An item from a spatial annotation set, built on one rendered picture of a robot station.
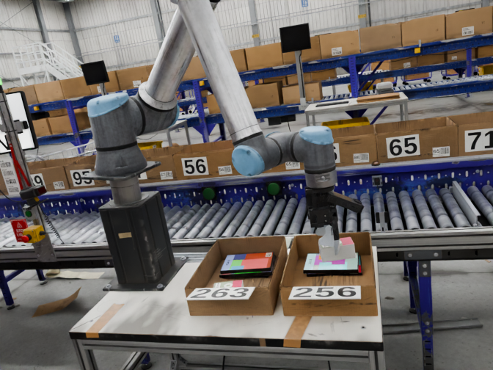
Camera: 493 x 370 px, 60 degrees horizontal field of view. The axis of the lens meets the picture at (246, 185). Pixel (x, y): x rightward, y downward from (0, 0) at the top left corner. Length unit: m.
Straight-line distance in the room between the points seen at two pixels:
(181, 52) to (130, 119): 0.31
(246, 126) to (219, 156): 1.34
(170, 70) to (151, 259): 0.70
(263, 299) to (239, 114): 0.57
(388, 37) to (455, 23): 0.90
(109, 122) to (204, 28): 0.54
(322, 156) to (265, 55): 5.82
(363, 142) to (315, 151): 1.17
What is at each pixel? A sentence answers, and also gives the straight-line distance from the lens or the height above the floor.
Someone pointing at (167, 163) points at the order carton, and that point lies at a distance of 2.62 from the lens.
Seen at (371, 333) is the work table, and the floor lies 0.75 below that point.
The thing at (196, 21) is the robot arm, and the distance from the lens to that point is 1.22.
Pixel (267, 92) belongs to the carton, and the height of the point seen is 1.01.
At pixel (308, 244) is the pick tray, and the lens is 1.66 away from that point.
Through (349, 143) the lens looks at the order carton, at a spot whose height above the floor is 1.01.
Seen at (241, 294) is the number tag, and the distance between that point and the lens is 1.29.
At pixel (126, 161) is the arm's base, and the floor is 1.24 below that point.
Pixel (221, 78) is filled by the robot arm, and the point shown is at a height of 1.48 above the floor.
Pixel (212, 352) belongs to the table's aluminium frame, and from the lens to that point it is 1.38.
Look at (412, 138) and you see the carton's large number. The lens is 2.36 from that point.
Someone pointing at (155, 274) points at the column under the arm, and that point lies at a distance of 1.69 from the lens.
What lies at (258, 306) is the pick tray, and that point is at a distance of 1.37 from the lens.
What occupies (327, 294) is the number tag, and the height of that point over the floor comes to 0.86.
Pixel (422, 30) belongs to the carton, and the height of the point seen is 1.56.
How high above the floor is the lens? 1.51
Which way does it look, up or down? 16 degrees down
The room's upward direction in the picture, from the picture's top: 9 degrees counter-clockwise
